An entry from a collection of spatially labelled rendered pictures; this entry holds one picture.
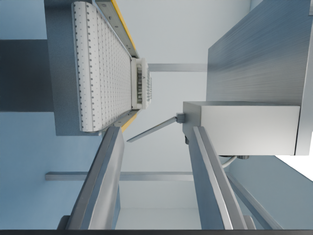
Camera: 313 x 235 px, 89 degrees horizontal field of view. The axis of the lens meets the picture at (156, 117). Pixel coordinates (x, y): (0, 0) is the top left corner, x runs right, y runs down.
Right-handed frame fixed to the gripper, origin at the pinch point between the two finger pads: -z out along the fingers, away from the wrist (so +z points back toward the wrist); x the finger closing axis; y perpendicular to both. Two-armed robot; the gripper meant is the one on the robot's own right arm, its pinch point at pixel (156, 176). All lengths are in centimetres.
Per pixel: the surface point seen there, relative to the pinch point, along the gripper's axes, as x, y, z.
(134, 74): 10, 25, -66
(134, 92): 11, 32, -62
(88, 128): 14.4, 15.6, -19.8
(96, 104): 12.9, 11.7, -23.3
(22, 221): 101, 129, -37
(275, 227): -65, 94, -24
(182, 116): -8.0, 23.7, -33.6
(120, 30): 9.9, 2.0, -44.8
